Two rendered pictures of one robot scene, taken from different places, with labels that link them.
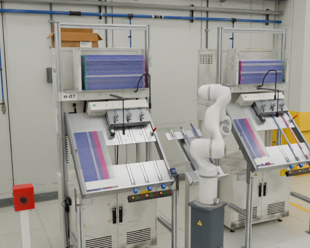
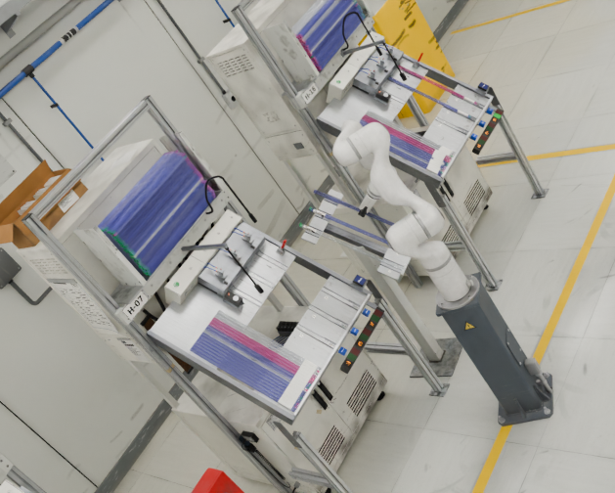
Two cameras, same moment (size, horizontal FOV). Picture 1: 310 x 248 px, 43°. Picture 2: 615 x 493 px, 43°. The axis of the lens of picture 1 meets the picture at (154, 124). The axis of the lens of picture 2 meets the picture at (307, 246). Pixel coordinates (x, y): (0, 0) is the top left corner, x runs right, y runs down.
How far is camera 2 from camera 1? 1.13 m
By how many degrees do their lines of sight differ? 21
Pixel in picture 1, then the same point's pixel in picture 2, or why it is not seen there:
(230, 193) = not seen: hidden behind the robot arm
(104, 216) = (310, 412)
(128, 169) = (306, 331)
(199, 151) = (412, 244)
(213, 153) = (432, 231)
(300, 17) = not seen: outside the picture
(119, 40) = (43, 124)
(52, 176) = (123, 410)
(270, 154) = (437, 142)
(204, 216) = (471, 314)
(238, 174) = not seen: hidden behind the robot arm
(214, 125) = (402, 192)
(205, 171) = (435, 260)
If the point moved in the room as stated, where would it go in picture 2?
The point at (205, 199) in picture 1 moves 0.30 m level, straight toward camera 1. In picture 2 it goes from (457, 293) to (498, 325)
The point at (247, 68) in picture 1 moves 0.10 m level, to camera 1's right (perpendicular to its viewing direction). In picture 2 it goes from (313, 38) to (328, 26)
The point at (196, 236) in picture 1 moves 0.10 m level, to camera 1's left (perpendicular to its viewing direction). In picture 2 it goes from (474, 343) to (458, 360)
